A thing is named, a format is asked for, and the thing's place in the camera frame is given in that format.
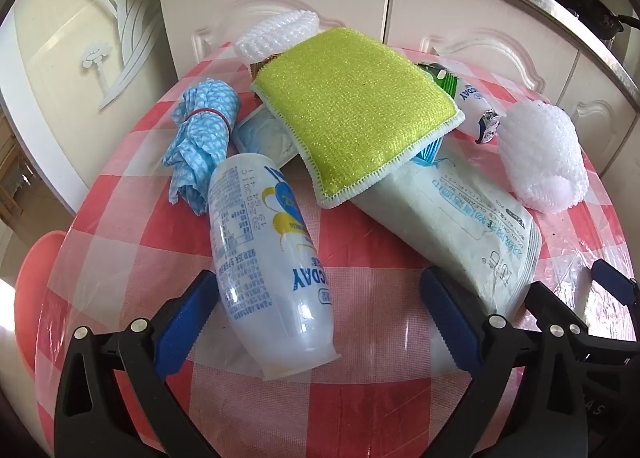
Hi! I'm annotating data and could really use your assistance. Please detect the red rubber band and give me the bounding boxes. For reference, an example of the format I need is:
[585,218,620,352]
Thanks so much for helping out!
[181,107,234,130]

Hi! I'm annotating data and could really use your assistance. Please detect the blue striped packet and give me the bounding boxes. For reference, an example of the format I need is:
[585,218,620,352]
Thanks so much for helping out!
[410,138,443,161]

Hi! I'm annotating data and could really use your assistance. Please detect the black frying pan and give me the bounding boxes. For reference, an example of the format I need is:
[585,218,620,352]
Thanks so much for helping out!
[537,0,640,39]

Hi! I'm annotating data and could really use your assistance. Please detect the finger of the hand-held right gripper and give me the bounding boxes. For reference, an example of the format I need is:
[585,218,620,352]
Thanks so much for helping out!
[591,259,640,307]
[525,282,590,337]

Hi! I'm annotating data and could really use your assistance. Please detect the blue patterned cloth bundle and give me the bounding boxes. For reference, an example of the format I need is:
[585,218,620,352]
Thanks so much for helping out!
[161,79,241,216]

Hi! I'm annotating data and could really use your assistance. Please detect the white cabinet door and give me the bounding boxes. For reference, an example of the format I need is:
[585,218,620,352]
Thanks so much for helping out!
[550,51,640,179]
[159,0,393,89]
[385,0,581,89]

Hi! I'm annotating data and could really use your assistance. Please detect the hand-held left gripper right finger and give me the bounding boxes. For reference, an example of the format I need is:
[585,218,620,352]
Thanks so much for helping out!
[405,267,592,458]

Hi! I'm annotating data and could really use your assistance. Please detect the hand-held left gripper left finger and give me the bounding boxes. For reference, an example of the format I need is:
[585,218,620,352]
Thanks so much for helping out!
[52,268,221,458]

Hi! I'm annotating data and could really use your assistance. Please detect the pink plastic basin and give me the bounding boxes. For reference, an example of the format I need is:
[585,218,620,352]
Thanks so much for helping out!
[14,232,68,379]

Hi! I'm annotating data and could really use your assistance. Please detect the gold brown packet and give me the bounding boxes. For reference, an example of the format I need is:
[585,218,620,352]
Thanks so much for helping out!
[250,54,281,99]

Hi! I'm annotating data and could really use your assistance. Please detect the small white green-capped bottle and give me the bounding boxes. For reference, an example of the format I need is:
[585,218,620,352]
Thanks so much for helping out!
[417,61,503,145]

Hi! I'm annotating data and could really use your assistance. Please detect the white mesh scrubber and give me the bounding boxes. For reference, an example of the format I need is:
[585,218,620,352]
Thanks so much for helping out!
[497,102,587,214]
[235,8,321,64]

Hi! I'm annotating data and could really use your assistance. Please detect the yellow-green sponge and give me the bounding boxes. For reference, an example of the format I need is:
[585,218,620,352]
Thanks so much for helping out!
[251,28,466,210]

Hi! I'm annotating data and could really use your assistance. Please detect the white wet wipes pack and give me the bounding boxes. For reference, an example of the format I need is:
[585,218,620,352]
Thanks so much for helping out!
[350,141,542,321]

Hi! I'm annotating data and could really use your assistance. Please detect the clear plastic bottle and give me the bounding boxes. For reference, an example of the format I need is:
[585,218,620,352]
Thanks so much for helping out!
[207,152,343,381]

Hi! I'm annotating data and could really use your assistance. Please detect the pale blue tissue pack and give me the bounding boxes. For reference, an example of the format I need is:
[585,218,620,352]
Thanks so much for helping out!
[234,106,297,166]

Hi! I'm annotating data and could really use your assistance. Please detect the red checked tablecloth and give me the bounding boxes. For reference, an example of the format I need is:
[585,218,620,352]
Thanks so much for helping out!
[27,46,628,458]

